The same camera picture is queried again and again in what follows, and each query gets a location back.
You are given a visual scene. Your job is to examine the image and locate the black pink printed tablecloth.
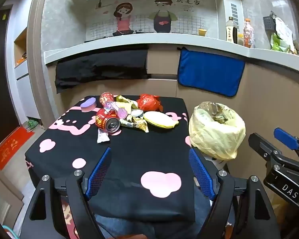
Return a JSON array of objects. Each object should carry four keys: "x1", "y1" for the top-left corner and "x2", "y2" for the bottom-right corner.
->
[{"x1": 25, "y1": 95, "x2": 197, "y2": 223}]

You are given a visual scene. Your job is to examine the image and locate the black door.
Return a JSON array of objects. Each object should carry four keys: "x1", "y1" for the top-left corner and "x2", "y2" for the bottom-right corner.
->
[{"x1": 0, "y1": 9, "x2": 21, "y2": 155}]

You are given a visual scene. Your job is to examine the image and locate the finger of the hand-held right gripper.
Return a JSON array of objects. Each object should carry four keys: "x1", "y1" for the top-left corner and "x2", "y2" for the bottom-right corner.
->
[
  {"x1": 273, "y1": 127, "x2": 299, "y2": 160},
  {"x1": 248, "y1": 133, "x2": 284, "y2": 162}
]

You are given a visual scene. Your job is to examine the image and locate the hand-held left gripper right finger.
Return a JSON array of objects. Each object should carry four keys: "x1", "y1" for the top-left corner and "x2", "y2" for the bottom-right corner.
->
[{"x1": 188, "y1": 147, "x2": 281, "y2": 239}]

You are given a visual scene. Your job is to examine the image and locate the cartoon couple wall poster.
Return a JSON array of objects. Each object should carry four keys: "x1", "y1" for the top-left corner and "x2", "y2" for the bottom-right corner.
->
[{"x1": 85, "y1": 0, "x2": 218, "y2": 43}]

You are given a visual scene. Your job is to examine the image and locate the orange cap plastic bottle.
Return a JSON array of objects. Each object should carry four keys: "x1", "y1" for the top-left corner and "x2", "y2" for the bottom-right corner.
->
[{"x1": 243, "y1": 18, "x2": 255, "y2": 49}]

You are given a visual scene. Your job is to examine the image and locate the black cloth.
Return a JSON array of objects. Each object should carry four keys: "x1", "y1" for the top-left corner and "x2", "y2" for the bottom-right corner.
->
[{"x1": 55, "y1": 49, "x2": 151, "y2": 94}]

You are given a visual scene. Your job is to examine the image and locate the red doormat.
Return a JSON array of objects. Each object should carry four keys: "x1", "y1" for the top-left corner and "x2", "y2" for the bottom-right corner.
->
[{"x1": 0, "y1": 127, "x2": 35, "y2": 171}]

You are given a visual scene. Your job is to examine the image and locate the person's jeans legs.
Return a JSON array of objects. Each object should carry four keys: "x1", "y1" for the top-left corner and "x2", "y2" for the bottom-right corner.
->
[{"x1": 95, "y1": 213, "x2": 211, "y2": 239}]

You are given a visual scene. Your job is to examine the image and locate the green shoe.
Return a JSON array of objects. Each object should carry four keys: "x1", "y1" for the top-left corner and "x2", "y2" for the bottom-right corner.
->
[{"x1": 26, "y1": 119, "x2": 40, "y2": 132}]

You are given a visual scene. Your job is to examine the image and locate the white plastic bag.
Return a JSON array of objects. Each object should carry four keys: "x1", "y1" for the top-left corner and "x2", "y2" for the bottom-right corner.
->
[{"x1": 274, "y1": 17, "x2": 294, "y2": 48}]

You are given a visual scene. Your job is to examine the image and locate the blue towel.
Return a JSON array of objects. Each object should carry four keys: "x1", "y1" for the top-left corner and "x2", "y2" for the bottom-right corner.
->
[{"x1": 177, "y1": 47, "x2": 246, "y2": 97}]

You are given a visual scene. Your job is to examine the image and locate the green plastic bag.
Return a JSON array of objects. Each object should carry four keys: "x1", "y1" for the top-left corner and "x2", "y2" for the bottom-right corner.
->
[{"x1": 270, "y1": 33, "x2": 292, "y2": 54}]

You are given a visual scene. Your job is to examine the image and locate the red plastic bag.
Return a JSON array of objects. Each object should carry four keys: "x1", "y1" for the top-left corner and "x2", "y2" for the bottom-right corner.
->
[{"x1": 136, "y1": 94, "x2": 163, "y2": 112}]

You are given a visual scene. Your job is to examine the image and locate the red paper cup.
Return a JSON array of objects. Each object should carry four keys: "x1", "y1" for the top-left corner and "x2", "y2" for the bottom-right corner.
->
[{"x1": 100, "y1": 92, "x2": 115, "y2": 108}]

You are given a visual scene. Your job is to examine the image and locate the yellow trash bag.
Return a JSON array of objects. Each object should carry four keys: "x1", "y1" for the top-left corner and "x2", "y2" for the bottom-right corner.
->
[{"x1": 189, "y1": 102, "x2": 246, "y2": 160}]

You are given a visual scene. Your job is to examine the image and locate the pale yellow round pad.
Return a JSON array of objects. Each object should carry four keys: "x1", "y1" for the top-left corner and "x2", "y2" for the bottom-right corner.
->
[{"x1": 143, "y1": 111, "x2": 179, "y2": 129}]

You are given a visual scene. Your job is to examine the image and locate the red drink can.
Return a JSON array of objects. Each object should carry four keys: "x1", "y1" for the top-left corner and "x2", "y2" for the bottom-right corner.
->
[{"x1": 96, "y1": 108, "x2": 121, "y2": 132}]

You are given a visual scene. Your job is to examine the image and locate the yellow cartoon snack wrapper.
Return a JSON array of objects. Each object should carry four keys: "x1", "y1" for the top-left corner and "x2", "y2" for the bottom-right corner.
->
[{"x1": 119, "y1": 118, "x2": 150, "y2": 133}]

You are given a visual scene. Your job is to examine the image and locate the white blue wrapper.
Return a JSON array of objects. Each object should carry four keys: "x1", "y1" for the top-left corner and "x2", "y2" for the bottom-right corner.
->
[{"x1": 127, "y1": 108, "x2": 145, "y2": 119}]

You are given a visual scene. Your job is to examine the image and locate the dark sauce bottle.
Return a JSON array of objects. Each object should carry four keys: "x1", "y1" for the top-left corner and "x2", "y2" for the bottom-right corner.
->
[{"x1": 225, "y1": 17, "x2": 238, "y2": 44}]

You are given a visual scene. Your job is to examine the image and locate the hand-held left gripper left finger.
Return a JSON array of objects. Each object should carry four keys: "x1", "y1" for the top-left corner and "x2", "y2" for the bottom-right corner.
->
[{"x1": 19, "y1": 146, "x2": 112, "y2": 239}]

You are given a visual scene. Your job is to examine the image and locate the white snack wrapper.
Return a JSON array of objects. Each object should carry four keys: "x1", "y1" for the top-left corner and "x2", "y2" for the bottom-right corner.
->
[{"x1": 97, "y1": 129, "x2": 112, "y2": 144}]

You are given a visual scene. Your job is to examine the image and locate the white vented wall box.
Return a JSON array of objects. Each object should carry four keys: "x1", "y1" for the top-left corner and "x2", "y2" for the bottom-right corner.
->
[{"x1": 223, "y1": 0, "x2": 243, "y2": 28}]

